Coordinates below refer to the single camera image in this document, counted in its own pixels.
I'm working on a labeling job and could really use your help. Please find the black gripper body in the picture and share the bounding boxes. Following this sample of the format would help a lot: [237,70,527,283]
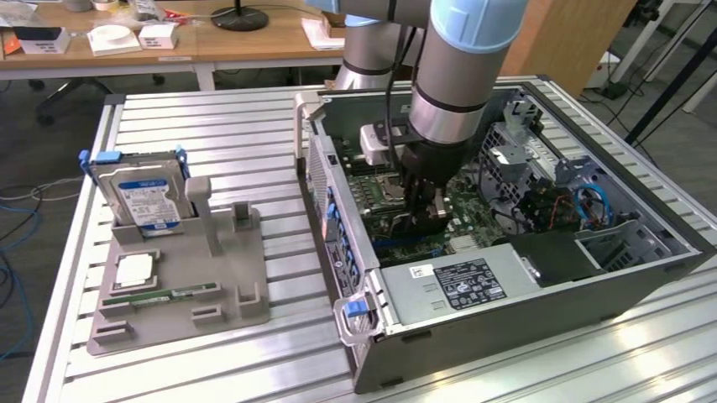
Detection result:
[398,140,468,198]

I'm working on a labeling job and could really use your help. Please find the black Nvidia graphics card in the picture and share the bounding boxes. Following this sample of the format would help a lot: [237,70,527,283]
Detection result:
[386,211,452,239]

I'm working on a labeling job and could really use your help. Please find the CPU socket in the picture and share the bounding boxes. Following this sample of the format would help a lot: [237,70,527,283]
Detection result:
[378,172,406,203]

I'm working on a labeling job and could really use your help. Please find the green motherboard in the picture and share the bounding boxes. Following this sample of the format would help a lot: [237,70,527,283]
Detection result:
[334,136,515,270]

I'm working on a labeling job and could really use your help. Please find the installed RAM stick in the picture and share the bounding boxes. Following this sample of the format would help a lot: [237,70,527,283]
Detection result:
[368,204,406,226]

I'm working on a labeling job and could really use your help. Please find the perforated metal drive cage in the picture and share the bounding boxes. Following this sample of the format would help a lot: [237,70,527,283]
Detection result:
[476,121,561,211]

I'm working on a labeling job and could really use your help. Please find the grey power supply unit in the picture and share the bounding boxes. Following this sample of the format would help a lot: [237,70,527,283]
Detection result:
[373,243,543,327]

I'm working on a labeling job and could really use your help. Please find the metal disk bay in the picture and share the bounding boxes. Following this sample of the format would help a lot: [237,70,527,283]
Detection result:
[576,217,683,272]

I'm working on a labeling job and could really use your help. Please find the black open PC case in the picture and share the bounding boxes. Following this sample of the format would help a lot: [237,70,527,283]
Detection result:
[294,75,717,395]

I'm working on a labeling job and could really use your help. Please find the stack of white papers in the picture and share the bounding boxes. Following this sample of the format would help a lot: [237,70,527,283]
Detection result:
[301,17,346,52]

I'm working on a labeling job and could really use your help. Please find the wooden cabinet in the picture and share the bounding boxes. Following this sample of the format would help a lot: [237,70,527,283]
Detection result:
[500,0,640,92]

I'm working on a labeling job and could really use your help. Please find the wooden desk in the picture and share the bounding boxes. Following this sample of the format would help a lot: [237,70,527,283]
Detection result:
[0,0,504,92]

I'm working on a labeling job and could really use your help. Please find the black slanted stand pole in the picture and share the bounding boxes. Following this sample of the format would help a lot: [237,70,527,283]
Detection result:
[624,24,717,144]

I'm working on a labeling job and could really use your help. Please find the green loose RAM stick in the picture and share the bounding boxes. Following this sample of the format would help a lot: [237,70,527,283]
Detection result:
[103,283,221,308]

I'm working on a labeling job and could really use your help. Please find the hard disk with blue caddy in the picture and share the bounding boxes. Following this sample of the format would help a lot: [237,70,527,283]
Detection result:
[77,144,195,237]

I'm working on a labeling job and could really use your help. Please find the black round lamp base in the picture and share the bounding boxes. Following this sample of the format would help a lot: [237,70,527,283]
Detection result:
[210,0,272,33]

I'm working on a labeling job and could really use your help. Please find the silver CPU chip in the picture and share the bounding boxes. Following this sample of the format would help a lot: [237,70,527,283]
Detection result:
[114,253,159,290]

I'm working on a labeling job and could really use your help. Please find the grey printed parts rack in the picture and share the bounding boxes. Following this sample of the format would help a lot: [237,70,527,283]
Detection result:
[87,175,274,357]

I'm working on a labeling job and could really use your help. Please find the small white labelled box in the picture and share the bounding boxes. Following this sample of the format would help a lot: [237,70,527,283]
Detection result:
[137,23,181,51]

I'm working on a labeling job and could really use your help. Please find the white holder with round rim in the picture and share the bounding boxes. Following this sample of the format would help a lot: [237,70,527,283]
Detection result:
[87,24,143,57]

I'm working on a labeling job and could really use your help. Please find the black office chair base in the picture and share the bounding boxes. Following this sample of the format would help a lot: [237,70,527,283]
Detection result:
[27,73,167,126]

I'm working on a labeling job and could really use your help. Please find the white box with black top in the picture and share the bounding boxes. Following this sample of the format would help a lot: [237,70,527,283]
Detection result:
[11,26,73,56]

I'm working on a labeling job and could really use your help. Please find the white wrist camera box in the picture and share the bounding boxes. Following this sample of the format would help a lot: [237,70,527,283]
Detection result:
[358,123,408,167]

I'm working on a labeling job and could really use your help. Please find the black camera cable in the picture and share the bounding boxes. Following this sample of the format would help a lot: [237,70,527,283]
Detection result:
[384,24,430,171]

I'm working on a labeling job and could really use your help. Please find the blue wire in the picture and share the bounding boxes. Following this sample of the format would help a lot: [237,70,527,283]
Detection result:
[575,183,617,231]

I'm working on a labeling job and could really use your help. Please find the blue floor cable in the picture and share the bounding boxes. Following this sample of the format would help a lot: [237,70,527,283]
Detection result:
[0,200,45,362]

